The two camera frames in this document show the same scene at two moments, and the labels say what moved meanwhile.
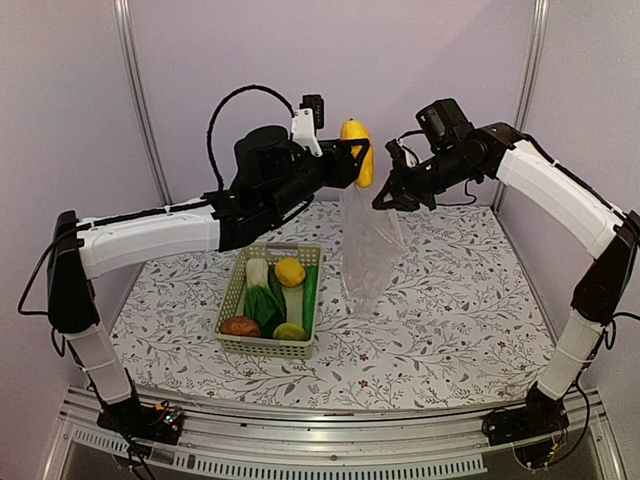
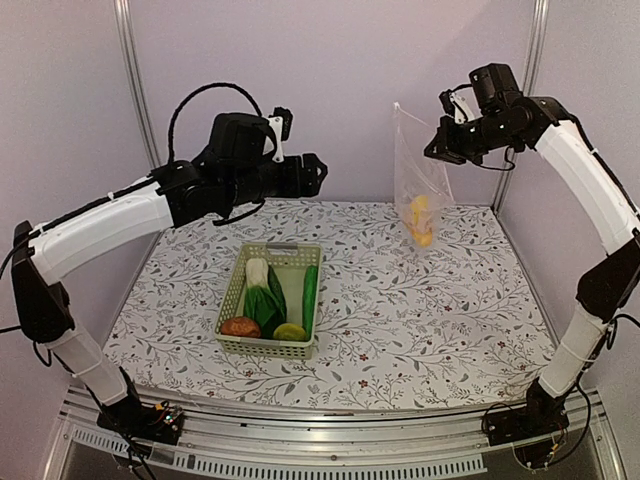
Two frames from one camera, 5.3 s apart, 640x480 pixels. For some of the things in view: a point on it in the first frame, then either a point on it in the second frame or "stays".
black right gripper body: x=444 y=171 → x=487 y=135
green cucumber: x=309 y=300 stays
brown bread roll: x=240 y=325 stays
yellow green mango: x=289 y=331 stays
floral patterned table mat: x=466 y=325 stays
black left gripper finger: x=363 y=143 → x=315 y=173
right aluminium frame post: x=540 y=14 stays
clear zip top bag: x=371 y=246 → x=422 y=189
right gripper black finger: x=398 y=200 → x=438 y=150
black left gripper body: x=338 y=176 → x=289 y=186
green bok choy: x=264 y=299 stays
